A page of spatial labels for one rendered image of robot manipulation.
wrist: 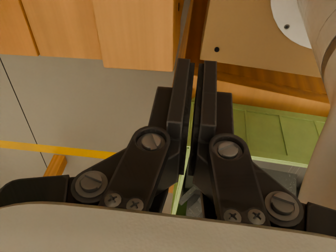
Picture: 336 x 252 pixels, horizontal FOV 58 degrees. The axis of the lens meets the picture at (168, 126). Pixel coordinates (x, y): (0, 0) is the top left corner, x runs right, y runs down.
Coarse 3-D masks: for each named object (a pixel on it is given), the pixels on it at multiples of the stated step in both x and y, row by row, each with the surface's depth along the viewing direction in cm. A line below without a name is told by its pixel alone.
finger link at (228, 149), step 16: (208, 144) 9; (224, 144) 9; (240, 144) 9; (208, 160) 9; (224, 160) 9; (240, 160) 9; (224, 176) 8; (240, 176) 8; (256, 176) 8; (224, 192) 8; (240, 192) 8; (256, 192) 8; (208, 208) 10; (224, 208) 8; (240, 208) 8; (256, 208) 8
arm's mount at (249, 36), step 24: (216, 0) 46; (240, 0) 45; (264, 0) 45; (216, 24) 48; (240, 24) 48; (264, 24) 47; (216, 48) 51; (240, 48) 51; (264, 48) 50; (288, 48) 49; (288, 72) 52; (312, 72) 52
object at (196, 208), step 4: (192, 204) 83; (196, 204) 83; (200, 204) 83; (192, 208) 82; (196, 208) 82; (200, 208) 82; (192, 212) 83; (196, 212) 82; (200, 212) 82; (196, 216) 83
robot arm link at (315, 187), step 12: (324, 60) 29; (324, 72) 29; (324, 84) 30; (324, 132) 24; (324, 144) 23; (312, 156) 24; (324, 156) 23; (312, 168) 23; (324, 168) 23; (312, 180) 23; (324, 180) 22; (300, 192) 24; (312, 192) 22; (324, 192) 22; (324, 204) 21
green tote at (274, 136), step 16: (192, 112) 72; (240, 112) 74; (256, 112) 75; (272, 112) 75; (288, 112) 76; (240, 128) 70; (256, 128) 71; (272, 128) 71; (288, 128) 72; (304, 128) 72; (320, 128) 73; (256, 144) 67; (272, 144) 68; (288, 144) 68; (304, 144) 68; (272, 160) 64; (288, 160) 64; (304, 160) 65; (176, 192) 77; (176, 208) 83
